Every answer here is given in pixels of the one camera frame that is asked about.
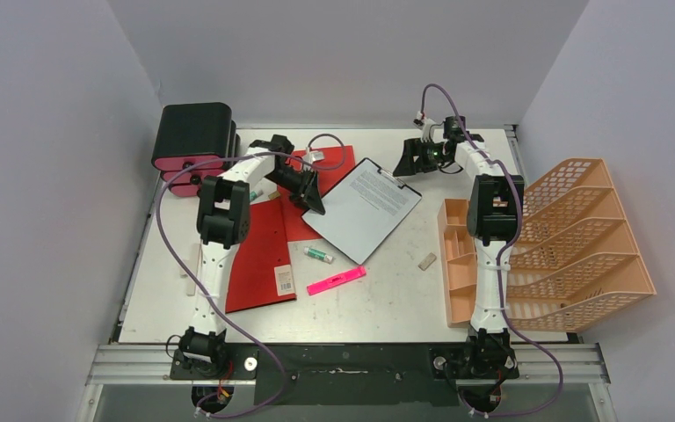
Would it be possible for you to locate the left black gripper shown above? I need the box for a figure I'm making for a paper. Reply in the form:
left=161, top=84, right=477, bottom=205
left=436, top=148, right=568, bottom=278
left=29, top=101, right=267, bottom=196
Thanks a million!
left=265, top=166, right=325, bottom=217

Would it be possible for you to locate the thin red folder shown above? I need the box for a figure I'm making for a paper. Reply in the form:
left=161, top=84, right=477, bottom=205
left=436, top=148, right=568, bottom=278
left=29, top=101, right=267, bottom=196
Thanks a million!
left=277, top=145, right=356, bottom=242

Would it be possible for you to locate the black clipboard with paper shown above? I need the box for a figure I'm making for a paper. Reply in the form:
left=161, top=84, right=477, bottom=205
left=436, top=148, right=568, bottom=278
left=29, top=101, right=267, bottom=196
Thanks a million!
left=301, top=157, right=422, bottom=265

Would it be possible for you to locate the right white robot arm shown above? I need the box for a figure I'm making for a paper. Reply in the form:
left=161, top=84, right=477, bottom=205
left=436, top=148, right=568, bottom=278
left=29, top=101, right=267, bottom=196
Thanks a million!
left=393, top=113, right=524, bottom=378

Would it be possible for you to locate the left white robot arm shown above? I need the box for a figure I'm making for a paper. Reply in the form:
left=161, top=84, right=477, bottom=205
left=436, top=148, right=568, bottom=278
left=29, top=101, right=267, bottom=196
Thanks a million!
left=175, top=135, right=325, bottom=379

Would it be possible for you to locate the green white glue stick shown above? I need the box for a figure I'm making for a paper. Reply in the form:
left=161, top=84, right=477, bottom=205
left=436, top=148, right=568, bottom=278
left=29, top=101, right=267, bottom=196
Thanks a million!
left=303, top=246, right=334, bottom=264

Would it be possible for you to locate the pink highlighter marker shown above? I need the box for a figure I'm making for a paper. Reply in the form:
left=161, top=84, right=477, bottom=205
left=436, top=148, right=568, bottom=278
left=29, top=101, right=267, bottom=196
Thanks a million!
left=307, top=266, right=367, bottom=295

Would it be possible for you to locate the thick red binder folder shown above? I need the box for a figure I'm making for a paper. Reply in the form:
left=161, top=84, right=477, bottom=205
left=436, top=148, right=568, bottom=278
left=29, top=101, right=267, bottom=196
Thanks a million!
left=225, top=200, right=296, bottom=313

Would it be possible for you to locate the small beige eraser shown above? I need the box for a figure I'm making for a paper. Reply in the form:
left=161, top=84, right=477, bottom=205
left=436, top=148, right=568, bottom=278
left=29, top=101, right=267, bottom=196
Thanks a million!
left=417, top=253, right=437, bottom=271

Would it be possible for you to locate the white plastic ruler piece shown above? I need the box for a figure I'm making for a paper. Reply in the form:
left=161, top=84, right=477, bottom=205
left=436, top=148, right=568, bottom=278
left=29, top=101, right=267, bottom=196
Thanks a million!
left=178, top=243, right=202, bottom=297

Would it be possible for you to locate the black pink drawer unit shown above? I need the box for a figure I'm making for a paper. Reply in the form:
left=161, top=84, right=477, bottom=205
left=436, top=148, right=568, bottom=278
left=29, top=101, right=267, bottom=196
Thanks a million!
left=151, top=102, right=240, bottom=198

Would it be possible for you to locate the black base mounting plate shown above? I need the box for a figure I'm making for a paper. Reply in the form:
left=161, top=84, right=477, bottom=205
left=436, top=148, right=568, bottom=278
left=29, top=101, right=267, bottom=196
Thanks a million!
left=169, top=343, right=519, bottom=412

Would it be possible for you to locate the orange plastic file organizer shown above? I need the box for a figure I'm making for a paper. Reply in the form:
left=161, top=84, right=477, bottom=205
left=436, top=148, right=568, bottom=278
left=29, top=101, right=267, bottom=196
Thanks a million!
left=437, top=157, right=657, bottom=333

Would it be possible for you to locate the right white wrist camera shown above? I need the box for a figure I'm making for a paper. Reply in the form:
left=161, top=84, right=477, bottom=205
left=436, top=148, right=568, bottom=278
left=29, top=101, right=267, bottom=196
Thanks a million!
left=413, top=114, right=439, bottom=142

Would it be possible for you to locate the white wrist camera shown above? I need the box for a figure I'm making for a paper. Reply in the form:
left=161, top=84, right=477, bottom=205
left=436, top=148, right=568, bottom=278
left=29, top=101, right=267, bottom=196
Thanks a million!
left=413, top=114, right=439, bottom=142
left=302, top=149, right=325, bottom=164

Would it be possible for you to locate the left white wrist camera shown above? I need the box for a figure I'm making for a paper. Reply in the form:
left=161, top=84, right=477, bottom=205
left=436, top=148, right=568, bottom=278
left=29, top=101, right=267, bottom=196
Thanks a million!
left=302, top=149, right=325, bottom=164

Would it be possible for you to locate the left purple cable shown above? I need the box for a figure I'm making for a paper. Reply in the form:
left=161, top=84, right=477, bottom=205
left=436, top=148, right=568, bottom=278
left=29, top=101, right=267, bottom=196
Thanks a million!
left=155, top=133, right=349, bottom=422

